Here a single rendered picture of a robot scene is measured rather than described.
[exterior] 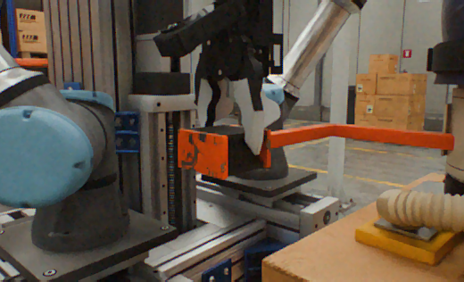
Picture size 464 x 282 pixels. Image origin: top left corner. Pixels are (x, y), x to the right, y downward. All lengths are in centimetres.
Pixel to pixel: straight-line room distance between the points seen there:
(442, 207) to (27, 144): 44
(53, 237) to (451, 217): 51
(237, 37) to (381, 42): 1017
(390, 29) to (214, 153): 1019
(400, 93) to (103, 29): 701
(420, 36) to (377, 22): 112
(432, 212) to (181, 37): 33
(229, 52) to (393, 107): 721
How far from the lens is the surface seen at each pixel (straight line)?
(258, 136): 44
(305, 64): 104
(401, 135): 61
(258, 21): 49
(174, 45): 40
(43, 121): 43
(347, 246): 52
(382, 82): 766
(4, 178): 46
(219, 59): 46
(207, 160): 43
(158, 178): 80
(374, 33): 1067
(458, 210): 46
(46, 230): 62
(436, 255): 51
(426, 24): 1033
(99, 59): 81
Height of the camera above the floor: 129
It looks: 9 degrees down
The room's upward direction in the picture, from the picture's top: straight up
